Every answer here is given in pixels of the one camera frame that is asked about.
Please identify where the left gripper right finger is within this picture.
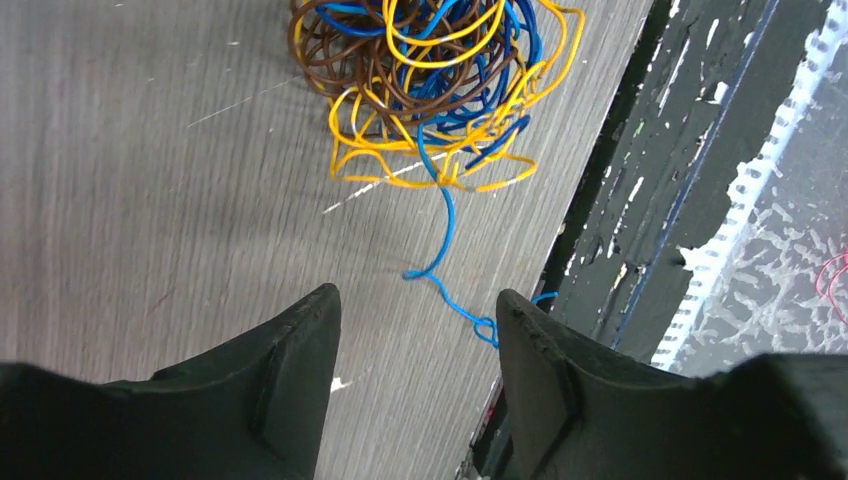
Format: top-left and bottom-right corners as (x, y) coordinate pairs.
(496, 290), (847, 479)

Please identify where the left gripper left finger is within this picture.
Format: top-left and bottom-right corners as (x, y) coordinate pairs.
(1, 283), (342, 479)

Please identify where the cable bundle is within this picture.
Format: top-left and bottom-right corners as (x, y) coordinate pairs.
(287, 0), (587, 195)

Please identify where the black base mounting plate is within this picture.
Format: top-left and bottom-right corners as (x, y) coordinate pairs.
(458, 1), (832, 479)

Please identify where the white slotted cable duct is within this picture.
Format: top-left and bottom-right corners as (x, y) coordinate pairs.
(650, 1), (847, 371)

